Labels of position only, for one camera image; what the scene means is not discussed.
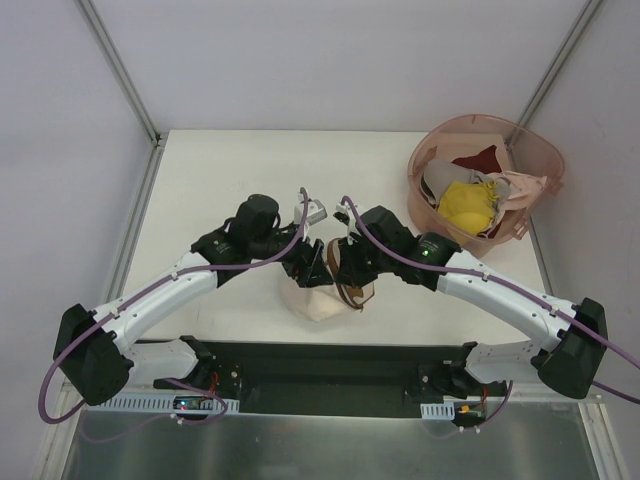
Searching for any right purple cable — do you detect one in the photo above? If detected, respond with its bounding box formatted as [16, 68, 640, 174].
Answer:
[340, 195, 640, 439]

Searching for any beige round mesh laundry bag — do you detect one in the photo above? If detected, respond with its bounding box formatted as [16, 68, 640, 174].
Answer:
[279, 238, 377, 322]

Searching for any aluminium frame post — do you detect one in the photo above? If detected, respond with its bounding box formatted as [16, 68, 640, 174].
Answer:
[517, 0, 606, 128]
[74, 0, 163, 146]

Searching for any grey beige bra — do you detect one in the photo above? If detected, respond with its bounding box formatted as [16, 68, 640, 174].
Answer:
[420, 158, 482, 208]

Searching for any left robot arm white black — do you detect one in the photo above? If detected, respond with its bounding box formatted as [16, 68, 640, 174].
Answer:
[53, 192, 333, 406]

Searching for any right aluminium frame post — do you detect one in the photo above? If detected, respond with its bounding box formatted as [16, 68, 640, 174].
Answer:
[517, 0, 606, 128]

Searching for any dark red garment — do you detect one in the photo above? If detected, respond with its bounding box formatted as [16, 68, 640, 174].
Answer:
[452, 145, 502, 174]

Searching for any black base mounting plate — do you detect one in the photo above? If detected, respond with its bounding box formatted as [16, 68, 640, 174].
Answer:
[175, 340, 507, 418]

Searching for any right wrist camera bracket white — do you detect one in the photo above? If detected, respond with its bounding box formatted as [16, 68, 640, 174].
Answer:
[333, 203, 353, 226]

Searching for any yellow bra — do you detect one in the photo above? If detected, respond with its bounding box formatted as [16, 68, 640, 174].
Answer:
[437, 181, 499, 235]

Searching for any pink translucent plastic basket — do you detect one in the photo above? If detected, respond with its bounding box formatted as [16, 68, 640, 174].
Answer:
[407, 114, 565, 256]

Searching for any left white cable duct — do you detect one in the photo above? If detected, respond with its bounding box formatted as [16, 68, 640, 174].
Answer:
[96, 393, 240, 415]

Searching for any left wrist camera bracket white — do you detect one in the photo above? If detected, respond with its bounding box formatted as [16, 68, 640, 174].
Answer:
[293, 199, 328, 238]

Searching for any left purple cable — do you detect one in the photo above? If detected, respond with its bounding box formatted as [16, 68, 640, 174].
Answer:
[38, 187, 311, 441]

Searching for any light pink garment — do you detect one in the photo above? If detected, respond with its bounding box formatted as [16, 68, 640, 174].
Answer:
[486, 171, 548, 224]

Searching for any left aluminium frame post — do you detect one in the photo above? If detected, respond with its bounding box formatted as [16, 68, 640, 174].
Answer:
[74, 0, 163, 146]

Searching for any white cable duct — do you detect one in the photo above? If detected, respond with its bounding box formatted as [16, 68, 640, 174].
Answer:
[96, 393, 240, 415]
[420, 401, 456, 421]

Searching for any wrist camera bracket white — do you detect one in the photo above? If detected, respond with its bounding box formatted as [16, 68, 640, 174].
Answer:
[333, 203, 353, 226]
[293, 199, 328, 238]

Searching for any purple cable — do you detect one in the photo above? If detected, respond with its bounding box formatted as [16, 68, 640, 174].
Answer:
[340, 195, 640, 439]
[38, 187, 311, 441]

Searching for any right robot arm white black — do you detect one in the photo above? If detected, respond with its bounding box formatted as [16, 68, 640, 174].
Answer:
[334, 203, 607, 399]

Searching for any right white cable duct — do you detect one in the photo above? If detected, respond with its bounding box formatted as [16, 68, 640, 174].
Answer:
[420, 401, 456, 421]

